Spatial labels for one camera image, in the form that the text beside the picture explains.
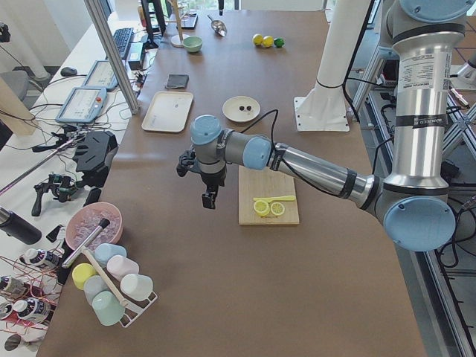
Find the yellow cup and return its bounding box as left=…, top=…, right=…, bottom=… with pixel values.
left=72, top=263, right=97, bottom=290

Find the teach pendant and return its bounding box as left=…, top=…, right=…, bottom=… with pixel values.
left=83, top=59, right=118, bottom=91
left=56, top=86, right=107, bottom=123

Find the cream round plate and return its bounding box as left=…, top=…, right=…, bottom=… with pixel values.
left=222, top=96, right=261, bottom=123

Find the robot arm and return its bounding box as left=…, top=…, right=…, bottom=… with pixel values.
left=177, top=1, right=472, bottom=251

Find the grey blue cup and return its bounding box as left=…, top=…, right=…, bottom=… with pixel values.
left=83, top=275, right=109, bottom=306

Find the pink cup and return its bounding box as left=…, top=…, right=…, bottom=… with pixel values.
left=106, top=254, right=140, bottom=281

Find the yellow plastic knife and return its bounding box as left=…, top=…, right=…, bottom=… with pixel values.
left=253, top=195, right=296, bottom=203

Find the green bowl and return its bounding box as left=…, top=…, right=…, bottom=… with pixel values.
left=182, top=36, right=203, bottom=54

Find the yellow lemon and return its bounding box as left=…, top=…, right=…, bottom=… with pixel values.
left=252, top=33, right=263, bottom=46
left=262, top=36, right=274, bottom=48

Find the yellow lemon outer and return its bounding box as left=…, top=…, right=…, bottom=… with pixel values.
left=252, top=33, right=263, bottom=46

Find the black keyboard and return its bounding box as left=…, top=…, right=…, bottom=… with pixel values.
left=113, top=28, right=134, bottom=60

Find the green lime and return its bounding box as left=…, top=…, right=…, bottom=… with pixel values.
left=274, top=37, right=285, bottom=48

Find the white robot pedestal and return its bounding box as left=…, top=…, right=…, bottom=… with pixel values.
left=295, top=0, right=373, bottom=132

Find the aluminium frame post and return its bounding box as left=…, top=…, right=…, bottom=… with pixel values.
left=84, top=0, right=139, bottom=115

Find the pink bowl with ice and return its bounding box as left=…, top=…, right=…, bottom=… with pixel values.
left=65, top=202, right=124, bottom=251

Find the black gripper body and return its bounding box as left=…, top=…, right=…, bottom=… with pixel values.
left=176, top=148, right=227, bottom=192

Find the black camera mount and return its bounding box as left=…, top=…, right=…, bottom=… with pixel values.
left=73, top=131, right=118, bottom=187

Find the far teach pendant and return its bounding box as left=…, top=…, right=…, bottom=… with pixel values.
left=83, top=59, right=118, bottom=91

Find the mint green cup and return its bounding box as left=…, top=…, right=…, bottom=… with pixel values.
left=92, top=291, right=125, bottom=326

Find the lemon slice near board edge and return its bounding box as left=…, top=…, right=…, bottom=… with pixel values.
left=253, top=199, right=271, bottom=217

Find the yellow lemon middle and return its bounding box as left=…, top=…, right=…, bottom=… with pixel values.
left=262, top=36, right=274, bottom=48

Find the metal scoop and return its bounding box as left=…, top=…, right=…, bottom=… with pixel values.
left=207, top=14, right=228, bottom=37

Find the black thermos bottle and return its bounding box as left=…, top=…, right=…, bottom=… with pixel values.
left=1, top=208, right=42, bottom=245

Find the grey folded cloth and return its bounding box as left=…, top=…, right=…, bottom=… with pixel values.
left=164, top=74, right=189, bottom=89

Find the metal muddler tool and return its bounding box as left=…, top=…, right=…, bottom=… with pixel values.
left=62, top=218, right=110, bottom=268

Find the light blue cup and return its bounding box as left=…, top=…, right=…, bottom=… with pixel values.
left=94, top=243, right=127, bottom=268

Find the cream rabbit tray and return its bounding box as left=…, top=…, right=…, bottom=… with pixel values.
left=141, top=91, right=193, bottom=133

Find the wooden cup stand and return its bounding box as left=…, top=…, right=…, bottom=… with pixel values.
left=167, top=0, right=184, bottom=48

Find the near teach pendant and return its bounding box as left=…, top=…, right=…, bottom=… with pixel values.
left=56, top=86, right=107, bottom=123

